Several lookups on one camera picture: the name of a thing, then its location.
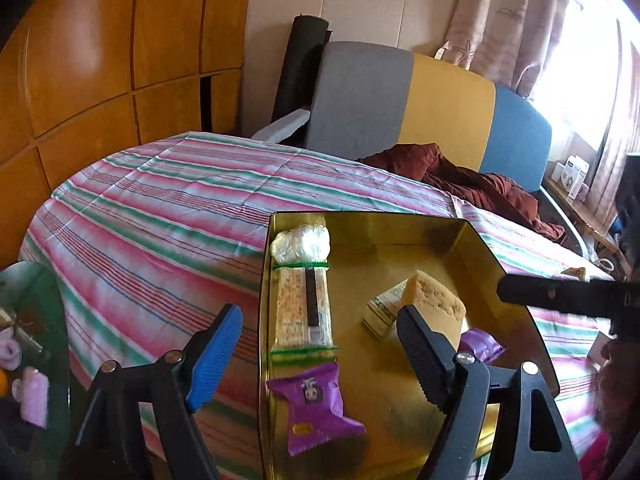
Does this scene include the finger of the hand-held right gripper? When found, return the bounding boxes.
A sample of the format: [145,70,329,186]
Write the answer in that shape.
[497,272,627,321]

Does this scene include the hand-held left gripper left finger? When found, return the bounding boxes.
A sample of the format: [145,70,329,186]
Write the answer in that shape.
[74,304,244,480]

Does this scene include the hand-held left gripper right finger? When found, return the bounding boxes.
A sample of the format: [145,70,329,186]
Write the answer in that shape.
[396,305,581,480]

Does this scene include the yellow sponge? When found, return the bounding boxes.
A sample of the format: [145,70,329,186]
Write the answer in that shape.
[397,270,467,348]

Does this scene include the small purple snack packet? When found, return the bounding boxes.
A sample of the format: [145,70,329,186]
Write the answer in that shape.
[457,328,506,365]

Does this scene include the small white green box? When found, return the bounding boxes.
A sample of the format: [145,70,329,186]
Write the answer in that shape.
[362,280,416,341]

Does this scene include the long cracker packet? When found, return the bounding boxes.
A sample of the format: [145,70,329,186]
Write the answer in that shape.
[267,260,341,361]

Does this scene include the gold metal tin box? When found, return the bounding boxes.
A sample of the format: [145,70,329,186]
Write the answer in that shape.
[257,211,561,480]

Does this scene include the clear plastic bag wad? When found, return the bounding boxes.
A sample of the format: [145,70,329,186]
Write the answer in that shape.
[270,226,332,265]

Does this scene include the person's right hand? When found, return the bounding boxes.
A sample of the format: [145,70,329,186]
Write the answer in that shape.
[600,340,640,443]

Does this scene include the wooden desk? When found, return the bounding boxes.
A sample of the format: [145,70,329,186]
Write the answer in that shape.
[542,160,621,261]

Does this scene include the white carton boxes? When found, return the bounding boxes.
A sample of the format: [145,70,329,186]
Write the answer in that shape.
[552,156,591,198]

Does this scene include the pink patterned curtain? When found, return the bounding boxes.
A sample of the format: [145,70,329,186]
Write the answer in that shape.
[590,20,640,231]
[435,0,573,96]

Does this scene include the maroon quilted jacket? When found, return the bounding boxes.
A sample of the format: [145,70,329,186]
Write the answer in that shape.
[357,142,566,243]

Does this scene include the bright window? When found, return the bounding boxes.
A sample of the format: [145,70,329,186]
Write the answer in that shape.
[530,0,621,161]

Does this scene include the striped pink green cloth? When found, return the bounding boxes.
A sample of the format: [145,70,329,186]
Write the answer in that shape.
[20,131,616,480]

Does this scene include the purple roll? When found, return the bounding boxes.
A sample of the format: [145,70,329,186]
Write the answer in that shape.
[12,366,51,428]

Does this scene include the glass side table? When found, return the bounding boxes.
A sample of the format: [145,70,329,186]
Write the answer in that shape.
[0,260,71,480]

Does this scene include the grey yellow blue armchair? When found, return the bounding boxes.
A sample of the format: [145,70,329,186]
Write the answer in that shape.
[250,41,596,261]

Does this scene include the purple sock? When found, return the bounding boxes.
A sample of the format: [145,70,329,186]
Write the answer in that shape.
[0,338,23,371]

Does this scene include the black rolled mat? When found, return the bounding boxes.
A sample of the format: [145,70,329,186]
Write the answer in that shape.
[272,15,331,121]

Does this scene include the wooden wardrobe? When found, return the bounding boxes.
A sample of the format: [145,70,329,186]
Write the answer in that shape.
[0,0,256,266]

